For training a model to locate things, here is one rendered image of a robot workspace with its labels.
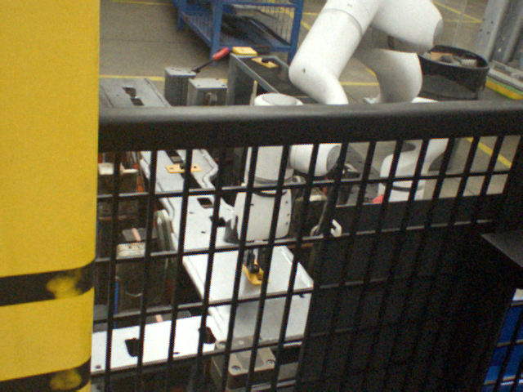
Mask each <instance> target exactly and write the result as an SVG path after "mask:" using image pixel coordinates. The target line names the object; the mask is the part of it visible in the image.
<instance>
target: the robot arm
mask: <svg viewBox="0 0 523 392"><path fill-rule="evenodd" d="M443 25H444V23H443V20H442V17H441V15H440V12H439V11H438V10H437V9H436V8H435V5H434V4H433V3H432V2H430V1H429V0H328V1H327V3H326V4H325V6H324V8H323V10H322V11H321V13H320V14H319V16H318V17H317V20H316V22H315V23H314V25H313V26H311V30H310V31H309V33H308V34H307V36H306V39H305V41H304V42H303V43H302V44H301V46H300V48H299V50H298V51H297V54H296V55H295V57H294V59H293V62H292V64H290V67H289V71H288V75H289V79H290V81H291V82H292V83H293V84H294V85H295V86H296V87H297V89H298V90H300V91H302V92H303V93H306V94H307V95H308V96H310V97H311V98H313V99H314V100H315V101H316V102H318V103H319V104H321V105H344V104H348V100H347V98H346V94H345V92H344V89H343V88H342V85H341V83H339V82H338V80H337V79H338V77H340V75H341V73H342V71H343V69H344V67H345V66H346V63H347V61H349V60H350V58H351V56H354V57H355V58H357V59H358V60H360V61H361V62H362V63H364V64H365V65H366V66H368V67H369V68H370V69H371V70H372V71H374V73H375V74H376V77H377V80H378V85H379V88H380V93H379V95H378V97H377V99H376V100H375V101H374V103H401V102H437V101H434V100H429V99H426V98H421V97H417V95H418V93H419V92H420V89H421V85H422V70H420V69H421V65H419V62H418V57H417V55H416V53H423V52H426V51H430V49H432V48H433V47H434V46H435V45H436V44H437V43H438V41H439V40H440V36H441V34H442V33H443ZM254 104H255V105H302V103H301V102H300V101H299V100H298V99H296V98H294V97H291V96H286V95H281V94H264V95H260V96H258V97H257V98H256V100H255V101H254ZM404 143H406V144H411V145H415V147H416V148H415V149H414V150H411V151H406V152H401V155H400V161H398V164H397V168H396V176H399V175H413V174H414V171H415V167H416V163H417V160H418V157H419V153H420V149H421V146H422V140H404ZM447 143H448V139H431V140H430V142H429V146H428V149H427V152H426V157H425V160H424V164H423V168H422V173H421V174H427V170H429V167H430V165H431V163H432V162H433V161H434V159H435V158H438V157H439V156H440V154H441V153H442V152H444V151H445V149H446V146H447ZM312 146H313V145H290V146H289V153H288V163H287V168H286V174H285V180H284V183H291V181H292V176H293V169H295V170H298V171H300V172H304V173H308V171H309V166H310V160H311V151H312ZM340 148H341V144H325V145H320V146H319V151H318V156H317V160H316V166H315V174H314V176H323V175H324V174H326V173H327V172H328V171H329V170H330V169H331V168H333V166H334V164H335V162H336V161H337V158H338V156H339V154H340ZM282 152H283V146H263V147H259V151H258V157H257V170H256V176H255V182H253V184H254V185H265V184H277V180H278V174H279V164H280V158H282ZM411 185H412V181H401V182H394V183H393V186H392V191H391V197H390V202H396V200H407V198H408V195H409V192H410V188H411ZM275 192H276V191H263V192H253V195H252V201H251V207H250V214H249V221H248V232H247V239H246V243H255V241H256V240H257V239H262V241H269V236H270V225H271V220H272V213H273V208H274V202H275ZM245 196H246V193H238V195H237V199H236V201H235V208H234V212H233V217H232V222H231V227H232V229H233V230H232V231H231V233H230V236H229V238H227V239H229V240H230V243H232V244H239V236H240V230H241V229H242V222H243V216H244V204H245ZM290 213H291V194H290V189H288V190H283V196H282V201H280V207H279V218H278V223H277V228H276V234H275V240H277V239H286V238H288V237H289V236H290V234H289V231H288V227H289V222H290ZM255 260H256V255H255V252H253V249H248V250H245V252H244V265H245V267H246V268H247V270H248V272H249V273H252V272H253V266H254V265H255Z"/></svg>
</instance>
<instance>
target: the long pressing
mask: <svg viewBox="0 0 523 392"><path fill-rule="evenodd" d="M123 87H130V88H135V89H136V96H137V97H130V94H127V93H126V92H125V91H124V90H123ZM99 95H100V97H101V99H102V101H103V103H104V104H105V105H106V107H113V108H120V106H121V107H171V105H170V104H169V102H168V101H167V100H166V99H165V98H164V96H163V95H162V93H161V91H160V90H158V88H157V87H156V86H155V85H154V84H153V83H152V80H151V79H149V78H100V81H99ZM117 95H118V96H117ZM130 99H140V100H141V102H142V104H143V105H144V106H134V104H133V103H132V101H131V100H130ZM140 163H141V170H142V171H143V172H144V173H145V175H146V178H147V180H148V181H149V177H150V152H149V151H141V160H140ZM193 164H197V165H198V166H199V167H200V169H201V171H193V172H191V174H192V175H193V177H194V178H195V179H196V181H197V182H198V184H199V186H200V187H201V188H212V187H213V185H212V184H211V181H213V180H214V179H216V178H217V169H218V165H217V164H216V162H214V160H213V159H212V157H211V156H210V155H209V154H208V152H207V151H206V150H205V149H200V150H195V149H193V159H192V165H193ZM165 166H174V165H173V164H172V161H171V159H170V158H169V157H168V155H167V153H165V150H159V151H158V162H157V175H156V188H155V192H159V191H173V190H183V178H182V177H181V173H184V172H176V173H169V172H168V170H167V169H165ZM197 198H209V200H210V201H211V203H212V205H213V200H214V195H200V196H189V197H188V207H187V217H186V236H185V246H184V249H192V248H201V247H209V239H210V232H211V223H212V222H211V221H210V218H212V208H209V209H205V208H202V207H201V206H200V205H199V203H198V200H197ZM181 200H182V197H175V198H159V201H160V202H161V204H162V206H163V209H164V210H166V211H167V214H168V216H169V218H170V219H171V221H172V225H173V231H174V233H172V243H173V248H174V250H177V241H179V230H180V220H181ZM189 212H193V213H189ZM233 212H234V207H231V206H229V205H227V204H225V201H224V200H223V199H222V198H221V206H220V213H219V217H220V218H222V219H223V220H224V222H225V223H226V222H227V221H228V220H229V219H232V217H233ZM224 230H225V227H218V229H217V244H215V247H217V246H225V245H234V244H231V243H226V242H224V240H223V237H224ZM201 232H206V233H205V234H202V233H201ZM237 255H238V251H232V252H217V253H214V259H213V267H212V281H211V290H210V297H209V301H212V300H219V299H225V298H232V295H233V288H234V281H235V269H236V262H237ZM292 259H293V255H292V253H291V252H290V251H289V249H288V248H287V247H286V246H282V247H274V250H273V256H272V262H271V268H270V277H269V278H270V283H268V288H267V289H266V293H271V292H283V291H287V289H288V281H289V275H290V270H291V264H292ZM207 263H208V254H207V255H199V256H183V268H184V270H185V271H186V273H187V275H188V278H189V280H190V282H191V283H193V285H194V288H195V291H196V292H197V294H198V296H199V298H200V300H201V302H203V287H205V279H206V271H207ZM313 282H314V281H313V280H312V279H311V276H310V275H309V274H308V273H307V272H306V271H305V270H304V269H303V268H302V265H301V264H300V263H299V262H298V267H297V276H296V282H295V286H294V289H297V288H303V287H312V286H313ZM261 286H262V285H261V284H259V285H252V284H251V283H250V281H249V280H248V277H247V275H246V274H245V273H244V271H241V277H240V284H239V296H251V295H257V294H260V293H261ZM302 296H304V297H300V295H298V296H292V298H293V300H292V301H291V305H290V311H289V316H288V325H287V330H286V335H285V338H287V337H293V336H303V335H304V331H305V326H306V318H307V314H308V309H309V304H310V299H311V294H304V295H302ZM285 300H286V297H280V298H273V299H266V300H265V305H264V310H263V316H262V321H261V332H260V335H261V336H262V338H263V339H264V341H271V340H276V339H279V336H280V330H281V325H282V319H283V315H284V305H285ZM237 305H238V306H239V307H237V309H236V316H235V328H234V335H233V338H236V337H242V336H251V335H253V333H254V327H256V321H257V310H258V305H259V301H249V302H248V303H241V304H237ZM230 308H231V305H223V306H217V307H210V308H208V315H209V316H211V317H213V318H214V319H215V321H216V324H217V326H218V327H219V328H220V330H221V332H222V335H223V336H224V338H225V339H226V335H227V328H228V321H229V315H230Z"/></svg>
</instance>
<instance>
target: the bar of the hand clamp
mask: <svg viewBox="0 0 523 392"><path fill-rule="evenodd" d="M336 170H337V167H336V166H333V168H331V169H330V170H329V171H328V172H327V173H326V176H327V178H328V180H335V175H336ZM355 178H360V173H359V172H358V171H357V170H356V169H354V168H353V167H352V166H351V165H350V164H346V163H345V167H343V171H342V180H345V179H355ZM352 187H353V185H340V188H339V193H338V196H337V205H336V206H343V205H347V201H348V199H349V197H350V194H351V190H352ZM332 193H333V186H331V188H330V191H329V196H328V198H327V200H326V204H325V206H324V210H323V213H322V216H321V219H320V221H319V224H318V226H317V229H316V232H315V236H319V235H321V234H322V233H323V232H324V224H325V220H326V214H327V210H328V207H329V203H330V198H331V194H332Z"/></svg>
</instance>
